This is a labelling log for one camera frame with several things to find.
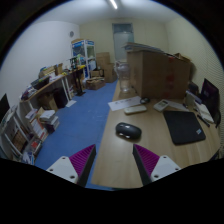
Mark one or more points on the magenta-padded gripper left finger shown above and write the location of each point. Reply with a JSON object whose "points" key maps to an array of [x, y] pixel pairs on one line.
{"points": [[63, 166]]}

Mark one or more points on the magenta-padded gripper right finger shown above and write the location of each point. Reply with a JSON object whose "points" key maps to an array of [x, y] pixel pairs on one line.
{"points": [[163, 166]]}

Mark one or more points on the black computer mouse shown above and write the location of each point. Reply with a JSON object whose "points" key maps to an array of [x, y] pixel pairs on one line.
{"points": [[128, 130]]}

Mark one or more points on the black mouse pad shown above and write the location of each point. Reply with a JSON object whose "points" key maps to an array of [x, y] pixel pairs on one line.
{"points": [[183, 126]]}

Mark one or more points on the pile of books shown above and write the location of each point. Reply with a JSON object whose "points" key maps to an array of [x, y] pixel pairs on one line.
{"points": [[48, 118]]}

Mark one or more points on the white shelf unit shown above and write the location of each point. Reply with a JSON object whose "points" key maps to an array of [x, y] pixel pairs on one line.
{"points": [[15, 136]]}

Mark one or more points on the black marker pen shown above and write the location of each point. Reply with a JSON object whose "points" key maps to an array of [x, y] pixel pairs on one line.
{"points": [[203, 120]]}

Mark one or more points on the white remote with display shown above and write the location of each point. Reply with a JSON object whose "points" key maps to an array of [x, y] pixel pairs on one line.
{"points": [[161, 105]]}

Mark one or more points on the white paper sheet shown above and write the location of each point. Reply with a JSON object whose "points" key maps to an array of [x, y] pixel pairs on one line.
{"points": [[178, 105], [123, 102]]}

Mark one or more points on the long wooden side desk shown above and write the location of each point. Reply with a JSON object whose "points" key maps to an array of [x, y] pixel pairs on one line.
{"points": [[46, 86]]}

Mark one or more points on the black flat monitor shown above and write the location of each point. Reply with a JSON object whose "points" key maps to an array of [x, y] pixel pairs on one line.
{"points": [[3, 106]]}

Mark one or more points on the black monitor with purple screen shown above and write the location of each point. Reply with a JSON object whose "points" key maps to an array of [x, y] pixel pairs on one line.
{"points": [[210, 95]]}

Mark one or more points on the open cardboard box with items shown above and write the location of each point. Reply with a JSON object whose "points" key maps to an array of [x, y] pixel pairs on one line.
{"points": [[95, 83]]}

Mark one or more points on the large brown cardboard box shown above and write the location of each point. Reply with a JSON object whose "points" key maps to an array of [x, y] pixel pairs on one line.
{"points": [[160, 73]]}

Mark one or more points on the clear glass jar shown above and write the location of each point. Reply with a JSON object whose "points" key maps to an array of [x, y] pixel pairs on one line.
{"points": [[123, 78]]}

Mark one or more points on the stack of cardboard boxes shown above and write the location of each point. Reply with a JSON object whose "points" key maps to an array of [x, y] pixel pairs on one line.
{"points": [[106, 66]]}

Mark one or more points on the small open cardboard box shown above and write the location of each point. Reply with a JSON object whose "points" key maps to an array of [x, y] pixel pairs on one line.
{"points": [[182, 56]]}

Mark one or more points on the blue white display cabinet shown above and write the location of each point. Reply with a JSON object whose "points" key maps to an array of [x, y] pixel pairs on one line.
{"points": [[83, 53]]}

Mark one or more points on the grey door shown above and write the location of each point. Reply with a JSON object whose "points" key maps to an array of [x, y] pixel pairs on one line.
{"points": [[122, 40]]}

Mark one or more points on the ceiling light tube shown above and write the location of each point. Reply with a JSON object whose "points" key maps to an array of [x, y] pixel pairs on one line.
{"points": [[113, 4]]}

